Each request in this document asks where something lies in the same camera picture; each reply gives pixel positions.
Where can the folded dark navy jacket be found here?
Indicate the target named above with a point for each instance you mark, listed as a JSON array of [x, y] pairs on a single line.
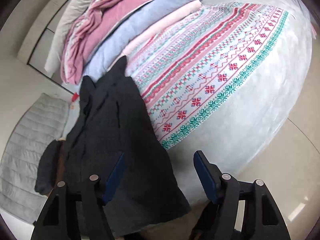
[[47, 168]]

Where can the pink velvet blanket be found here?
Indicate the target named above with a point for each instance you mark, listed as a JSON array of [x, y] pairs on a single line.
[[86, 33]]

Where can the black quilted coat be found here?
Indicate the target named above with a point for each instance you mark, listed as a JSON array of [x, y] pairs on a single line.
[[114, 122]]

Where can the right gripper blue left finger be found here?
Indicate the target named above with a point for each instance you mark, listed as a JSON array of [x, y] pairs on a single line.
[[99, 179]]

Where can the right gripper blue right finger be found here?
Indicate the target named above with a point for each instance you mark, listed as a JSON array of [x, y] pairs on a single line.
[[218, 218]]

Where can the light blue fleece blanket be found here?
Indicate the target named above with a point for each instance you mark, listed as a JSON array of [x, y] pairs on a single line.
[[112, 46]]

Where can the pale pink folded blanket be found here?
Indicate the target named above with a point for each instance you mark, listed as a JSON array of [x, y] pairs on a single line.
[[162, 24]]

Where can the red small object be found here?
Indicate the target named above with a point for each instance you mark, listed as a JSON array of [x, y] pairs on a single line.
[[75, 97]]

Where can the patterned nordic blanket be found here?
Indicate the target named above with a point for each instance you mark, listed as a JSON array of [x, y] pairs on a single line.
[[188, 70]]

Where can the grey padded headboard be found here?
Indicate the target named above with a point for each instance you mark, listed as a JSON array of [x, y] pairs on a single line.
[[43, 122]]

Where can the white sliding wardrobe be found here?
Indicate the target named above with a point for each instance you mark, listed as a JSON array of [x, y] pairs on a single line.
[[37, 43]]

